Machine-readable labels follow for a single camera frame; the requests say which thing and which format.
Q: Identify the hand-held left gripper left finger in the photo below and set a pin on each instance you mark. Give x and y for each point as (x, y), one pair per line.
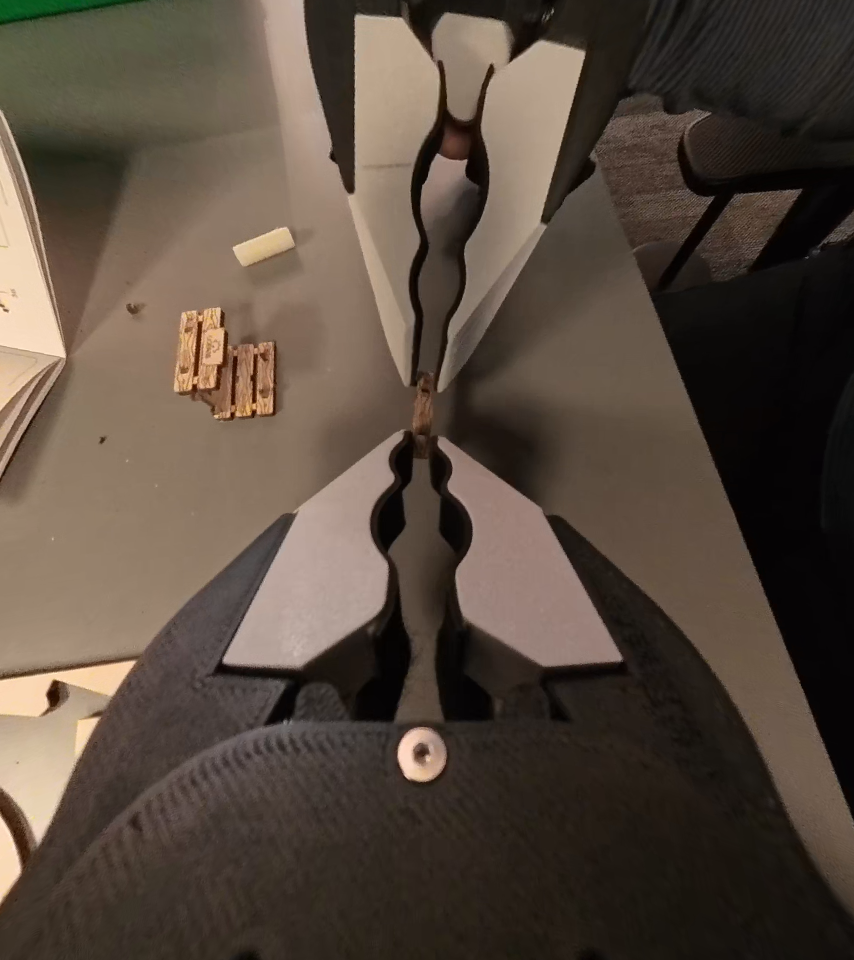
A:
(307, 592)

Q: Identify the laser-cut plywood parts sheet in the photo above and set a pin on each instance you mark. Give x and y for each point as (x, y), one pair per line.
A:
(7, 686)

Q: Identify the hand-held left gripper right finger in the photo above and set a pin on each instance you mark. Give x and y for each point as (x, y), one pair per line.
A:
(532, 592)

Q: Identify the green panel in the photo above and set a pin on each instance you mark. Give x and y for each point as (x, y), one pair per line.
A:
(22, 11)

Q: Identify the wooden slatted crate model part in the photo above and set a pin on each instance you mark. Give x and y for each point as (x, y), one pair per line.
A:
(247, 382)

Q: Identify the black office chair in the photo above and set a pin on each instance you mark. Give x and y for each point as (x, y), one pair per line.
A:
(772, 142)

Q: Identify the person's right hand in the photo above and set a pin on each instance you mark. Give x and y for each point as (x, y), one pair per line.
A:
(457, 142)

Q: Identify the small wooden model piece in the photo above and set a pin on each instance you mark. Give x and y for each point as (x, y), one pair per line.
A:
(424, 412)

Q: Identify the white foam cylinder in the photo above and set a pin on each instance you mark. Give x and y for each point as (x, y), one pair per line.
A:
(266, 245)

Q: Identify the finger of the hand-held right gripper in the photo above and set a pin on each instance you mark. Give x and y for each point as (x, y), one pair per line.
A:
(386, 150)
(517, 150)

